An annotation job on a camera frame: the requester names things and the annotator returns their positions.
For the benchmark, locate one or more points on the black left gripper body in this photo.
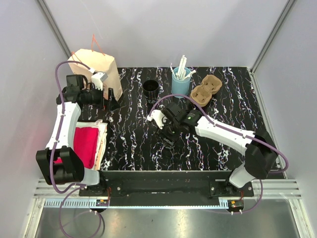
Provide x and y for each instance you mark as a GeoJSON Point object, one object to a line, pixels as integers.
{"type": "Point", "coordinates": [104, 103]}

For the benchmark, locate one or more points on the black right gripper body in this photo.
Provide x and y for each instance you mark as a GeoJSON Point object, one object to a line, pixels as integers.
{"type": "Point", "coordinates": [171, 129]}

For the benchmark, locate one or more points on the black paper coffee cup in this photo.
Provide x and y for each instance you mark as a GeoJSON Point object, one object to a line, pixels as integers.
{"type": "Point", "coordinates": [168, 140]}

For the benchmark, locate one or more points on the printed paper takeout bag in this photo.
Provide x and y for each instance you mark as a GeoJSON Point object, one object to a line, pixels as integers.
{"type": "Point", "coordinates": [88, 61]}

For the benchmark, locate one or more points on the brown pulp cup carrier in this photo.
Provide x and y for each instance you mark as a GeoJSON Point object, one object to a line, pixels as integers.
{"type": "Point", "coordinates": [202, 94]}

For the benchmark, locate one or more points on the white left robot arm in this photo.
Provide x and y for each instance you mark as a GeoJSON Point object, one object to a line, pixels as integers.
{"type": "Point", "coordinates": [58, 162]}

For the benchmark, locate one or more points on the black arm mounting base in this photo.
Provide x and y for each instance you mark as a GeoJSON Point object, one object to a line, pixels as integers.
{"type": "Point", "coordinates": [166, 188]}

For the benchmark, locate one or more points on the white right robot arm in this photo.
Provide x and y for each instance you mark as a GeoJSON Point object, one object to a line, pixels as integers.
{"type": "Point", "coordinates": [257, 148]}

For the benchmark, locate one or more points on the stack of black cups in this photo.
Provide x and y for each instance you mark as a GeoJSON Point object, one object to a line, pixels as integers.
{"type": "Point", "coordinates": [151, 90]}

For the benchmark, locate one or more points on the pink folded cloth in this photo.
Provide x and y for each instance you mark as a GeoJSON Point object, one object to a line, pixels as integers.
{"type": "Point", "coordinates": [85, 145]}

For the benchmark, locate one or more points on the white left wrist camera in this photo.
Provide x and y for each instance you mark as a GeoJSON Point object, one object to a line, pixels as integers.
{"type": "Point", "coordinates": [98, 79]}

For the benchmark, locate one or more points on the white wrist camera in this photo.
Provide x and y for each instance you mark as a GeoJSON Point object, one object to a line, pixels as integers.
{"type": "Point", "coordinates": [158, 117]}
{"type": "Point", "coordinates": [98, 79]}

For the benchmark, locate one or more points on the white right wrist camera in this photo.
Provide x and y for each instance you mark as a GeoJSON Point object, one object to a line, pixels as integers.
{"type": "Point", "coordinates": [158, 117]}

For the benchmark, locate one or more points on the left aluminium frame post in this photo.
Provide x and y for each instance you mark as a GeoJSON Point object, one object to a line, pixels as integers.
{"type": "Point", "coordinates": [53, 26]}

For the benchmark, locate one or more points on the aluminium frame post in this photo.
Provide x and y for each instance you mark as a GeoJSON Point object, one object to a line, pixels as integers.
{"type": "Point", "coordinates": [53, 26]}
{"type": "Point", "coordinates": [276, 28]}

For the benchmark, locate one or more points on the right aluminium frame post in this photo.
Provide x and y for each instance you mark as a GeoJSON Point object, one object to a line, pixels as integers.
{"type": "Point", "coordinates": [276, 28]}

